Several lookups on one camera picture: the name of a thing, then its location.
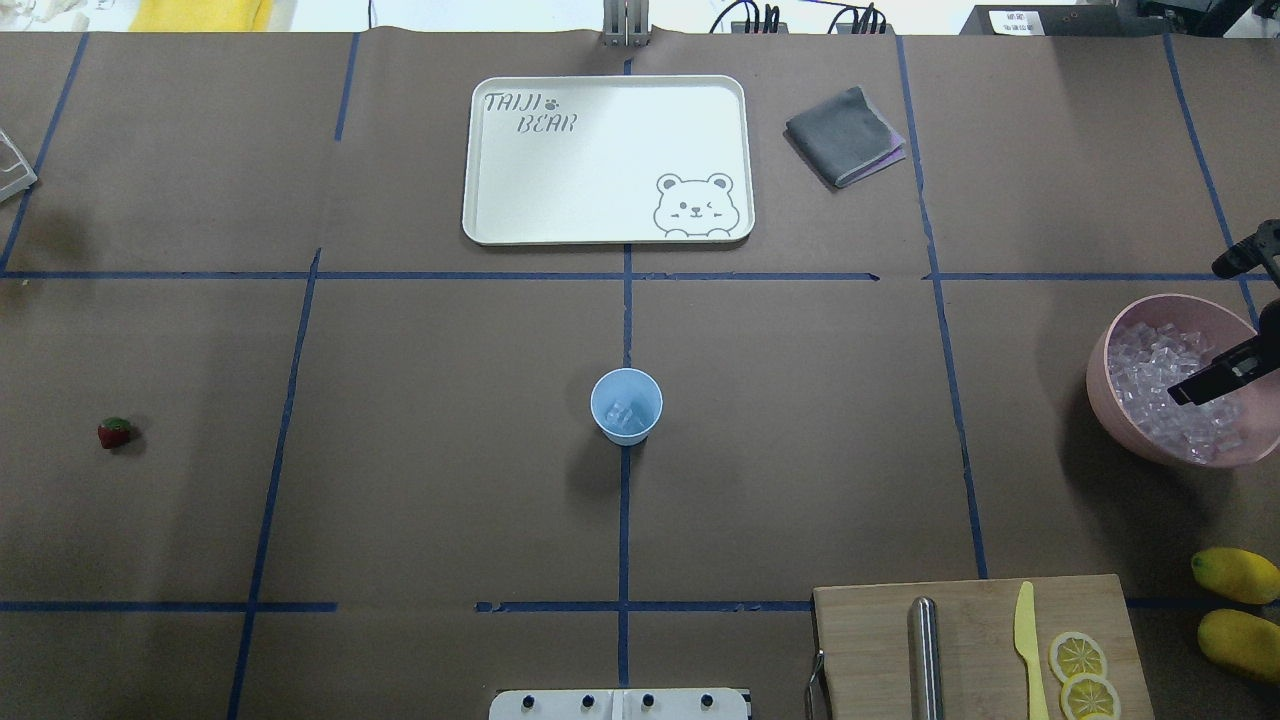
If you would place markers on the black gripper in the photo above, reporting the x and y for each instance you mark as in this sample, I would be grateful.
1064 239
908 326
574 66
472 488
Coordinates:
1232 372

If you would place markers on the clear ice cube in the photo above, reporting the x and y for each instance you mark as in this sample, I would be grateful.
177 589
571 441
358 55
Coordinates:
626 419

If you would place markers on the red strawberry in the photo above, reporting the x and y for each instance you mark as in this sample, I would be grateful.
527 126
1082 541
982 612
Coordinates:
115 432

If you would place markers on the pile of clear ice cubes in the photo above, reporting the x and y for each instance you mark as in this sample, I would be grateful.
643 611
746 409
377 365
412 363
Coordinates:
1143 362

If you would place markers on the light blue plastic cup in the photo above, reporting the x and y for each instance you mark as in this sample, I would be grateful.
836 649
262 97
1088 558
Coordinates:
626 385

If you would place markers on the pink bowl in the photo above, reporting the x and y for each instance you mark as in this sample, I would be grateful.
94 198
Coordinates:
1259 401

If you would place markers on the upper yellow lemon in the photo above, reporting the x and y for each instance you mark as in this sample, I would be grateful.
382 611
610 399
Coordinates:
1239 575

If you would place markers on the yellow lemon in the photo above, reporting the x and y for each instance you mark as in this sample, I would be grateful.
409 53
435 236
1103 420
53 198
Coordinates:
1241 643
1239 575

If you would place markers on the lower yellow lemon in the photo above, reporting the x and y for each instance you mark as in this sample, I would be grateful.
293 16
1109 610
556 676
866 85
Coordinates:
1241 643

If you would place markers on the lemon slice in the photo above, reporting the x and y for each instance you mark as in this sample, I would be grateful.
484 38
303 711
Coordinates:
1072 654
1087 695

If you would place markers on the yellow plastic knife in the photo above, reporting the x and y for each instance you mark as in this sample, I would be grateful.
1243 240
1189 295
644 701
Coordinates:
1025 638

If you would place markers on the lemon slice lower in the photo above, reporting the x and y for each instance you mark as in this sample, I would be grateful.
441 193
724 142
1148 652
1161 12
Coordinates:
1087 695

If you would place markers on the grey folded cloth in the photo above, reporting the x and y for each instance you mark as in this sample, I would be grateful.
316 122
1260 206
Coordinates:
845 138

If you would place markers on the bamboo cutting board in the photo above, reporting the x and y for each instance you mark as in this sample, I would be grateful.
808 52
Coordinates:
864 633

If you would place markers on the black power strip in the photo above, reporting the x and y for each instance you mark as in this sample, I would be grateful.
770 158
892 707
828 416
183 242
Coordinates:
804 17

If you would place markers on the white bear serving tray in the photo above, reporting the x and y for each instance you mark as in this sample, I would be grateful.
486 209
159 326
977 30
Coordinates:
579 160

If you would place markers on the yellow cloth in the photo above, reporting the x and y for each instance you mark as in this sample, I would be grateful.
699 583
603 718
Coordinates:
202 16

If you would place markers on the metal knife handle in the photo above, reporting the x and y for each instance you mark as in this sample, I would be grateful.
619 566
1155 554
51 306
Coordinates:
924 656

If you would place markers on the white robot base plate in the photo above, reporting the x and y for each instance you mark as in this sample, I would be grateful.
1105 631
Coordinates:
623 703

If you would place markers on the aluminium frame post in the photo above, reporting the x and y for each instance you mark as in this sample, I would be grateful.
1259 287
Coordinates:
626 23

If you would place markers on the white wire cup rack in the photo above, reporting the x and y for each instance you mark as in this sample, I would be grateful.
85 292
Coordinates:
17 174

